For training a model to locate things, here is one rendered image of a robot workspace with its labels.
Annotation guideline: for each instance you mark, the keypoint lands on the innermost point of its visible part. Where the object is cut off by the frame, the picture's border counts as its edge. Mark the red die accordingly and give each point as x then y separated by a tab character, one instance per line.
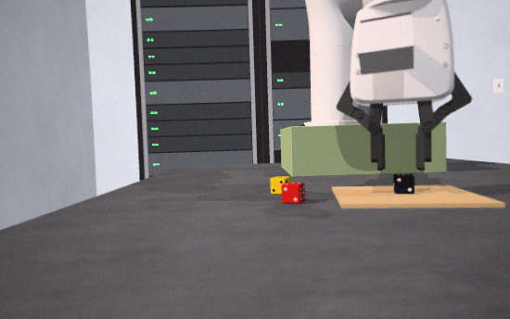
293	193

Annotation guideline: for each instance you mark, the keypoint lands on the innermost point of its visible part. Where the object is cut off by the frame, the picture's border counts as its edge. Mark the black die with white pips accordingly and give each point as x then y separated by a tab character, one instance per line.
403	183

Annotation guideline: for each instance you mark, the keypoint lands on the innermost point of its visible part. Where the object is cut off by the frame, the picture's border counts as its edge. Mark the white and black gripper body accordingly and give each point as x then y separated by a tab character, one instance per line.
430	79

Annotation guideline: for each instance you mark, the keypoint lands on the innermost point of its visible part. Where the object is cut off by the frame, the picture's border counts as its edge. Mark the yellow die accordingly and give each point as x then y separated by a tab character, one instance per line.
276	183

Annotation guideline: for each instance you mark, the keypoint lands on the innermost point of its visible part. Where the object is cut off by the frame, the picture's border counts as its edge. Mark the tan flat mat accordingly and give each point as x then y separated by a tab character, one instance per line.
425	196

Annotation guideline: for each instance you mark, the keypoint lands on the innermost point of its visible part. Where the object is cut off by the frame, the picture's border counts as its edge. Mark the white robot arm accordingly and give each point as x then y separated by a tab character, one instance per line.
385	44

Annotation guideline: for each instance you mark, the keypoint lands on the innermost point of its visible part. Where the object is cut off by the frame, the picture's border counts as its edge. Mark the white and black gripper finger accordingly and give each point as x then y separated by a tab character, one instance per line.
430	120
370	123

